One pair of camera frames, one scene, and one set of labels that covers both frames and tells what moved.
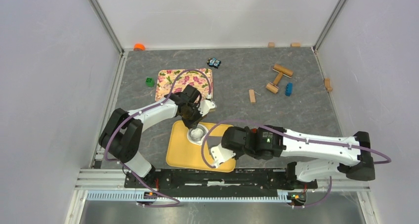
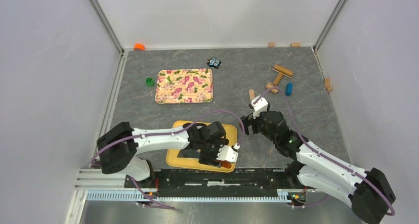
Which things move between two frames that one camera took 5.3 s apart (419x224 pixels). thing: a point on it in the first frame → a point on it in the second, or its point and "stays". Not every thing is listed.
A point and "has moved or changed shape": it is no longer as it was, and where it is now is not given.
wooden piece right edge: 328,86 stays
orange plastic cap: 139,47 stays
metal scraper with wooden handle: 212,107 → 194,153
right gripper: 246,129 → 249,120
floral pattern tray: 171,81 stays
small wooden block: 252,95 stays
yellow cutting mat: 218,130 has moved or changed shape
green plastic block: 149,82 stays
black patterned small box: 214,62 stays
